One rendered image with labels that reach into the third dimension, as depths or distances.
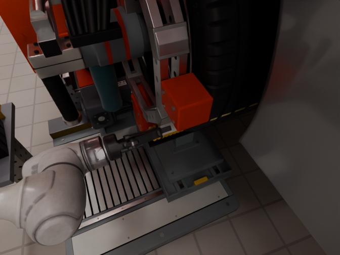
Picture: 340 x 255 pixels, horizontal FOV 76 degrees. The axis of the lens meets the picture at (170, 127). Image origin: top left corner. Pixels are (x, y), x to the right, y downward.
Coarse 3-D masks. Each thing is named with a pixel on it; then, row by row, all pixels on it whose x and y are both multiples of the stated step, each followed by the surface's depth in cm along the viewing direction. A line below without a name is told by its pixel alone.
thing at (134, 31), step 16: (112, 16) 55; (128, 16) 56; (128, 32) 56; (144, 32) 58; (80, 48) 54; (96, 48) 55; (112, 48) 56; (128, 48) 58; (144, 48) 62; (96, 64) 60
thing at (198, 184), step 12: (144, 144) 123; (156, 156) 118; (156, 168) 111; (216, 168) 110; (228, 168) 114; (180, 180) 106; (192, 180) 110; (204, 180) 106; (216, 180) 113; (168, 192) 106; (180, 192) 104
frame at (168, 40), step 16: (144, 0) 38; (176, 0) 39; (144, 16) 41; (176, 16) 39; (160, 32) 38; (176, 32) 39; (160, 48) 39; (176, 48) 40; (128, 64) 85; (160, 64) 41; (176, 64) 45; (128, 80) 86; (144, 80) 85; (160, 80) 44; (160, 96) 48; (144, 112) 74; (160, 112) 53
